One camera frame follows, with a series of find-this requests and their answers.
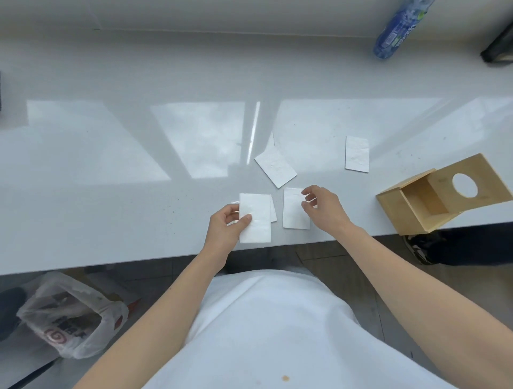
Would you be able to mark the person's right hand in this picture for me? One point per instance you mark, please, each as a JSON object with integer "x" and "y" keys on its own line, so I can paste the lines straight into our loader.
{"x": 328, "y": 210}

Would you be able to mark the person's left hand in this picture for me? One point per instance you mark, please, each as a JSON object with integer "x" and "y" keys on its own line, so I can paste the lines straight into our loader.
{"x": 221, "y": 236}

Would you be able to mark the person's right thumb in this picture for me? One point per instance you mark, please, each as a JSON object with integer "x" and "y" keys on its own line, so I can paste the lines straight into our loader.
{"x": 307, "y": 205}

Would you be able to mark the person's left thumb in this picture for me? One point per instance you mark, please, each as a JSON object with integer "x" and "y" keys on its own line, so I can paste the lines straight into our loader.
{"x": 242, "y": 221}

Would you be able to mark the white tissue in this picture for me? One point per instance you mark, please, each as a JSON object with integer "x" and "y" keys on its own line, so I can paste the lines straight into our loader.
{"x": 357, "y": 154}
{"x": 275, "y": 166}
{"x": 292, "y": 212}
{"x": 258, "y": 218}
{"x": 274, "y": 212}

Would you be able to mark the person's left forearm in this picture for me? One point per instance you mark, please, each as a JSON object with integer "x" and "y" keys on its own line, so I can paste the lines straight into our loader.
{"x": 160, "y": 316}

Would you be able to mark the person's right forearm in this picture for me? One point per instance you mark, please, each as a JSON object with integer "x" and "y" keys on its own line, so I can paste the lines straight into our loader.
{"x": 416, "y": 292}

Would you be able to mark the white shirt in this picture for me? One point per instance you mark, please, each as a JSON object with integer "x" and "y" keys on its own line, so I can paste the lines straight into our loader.
{"x": 272, "y": 328}

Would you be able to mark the wooden tissue box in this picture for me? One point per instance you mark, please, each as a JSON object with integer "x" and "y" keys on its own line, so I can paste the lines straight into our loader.
{"x": 433, "y": 200}

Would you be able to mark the blue plastic bottle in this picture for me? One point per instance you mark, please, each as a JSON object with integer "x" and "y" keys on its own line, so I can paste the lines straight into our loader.
{"x": 396, "y": 30}

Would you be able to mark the clear printed plastic bag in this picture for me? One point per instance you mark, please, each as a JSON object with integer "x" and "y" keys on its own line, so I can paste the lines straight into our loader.
{"x": 68, "y": 316}

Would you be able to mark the black object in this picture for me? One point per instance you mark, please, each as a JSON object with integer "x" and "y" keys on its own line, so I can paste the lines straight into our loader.
{"x": 499, "y": 46}

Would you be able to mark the black bag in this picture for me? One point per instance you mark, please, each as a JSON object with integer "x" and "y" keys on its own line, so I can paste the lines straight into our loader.
{"x": 10, "y": 312}

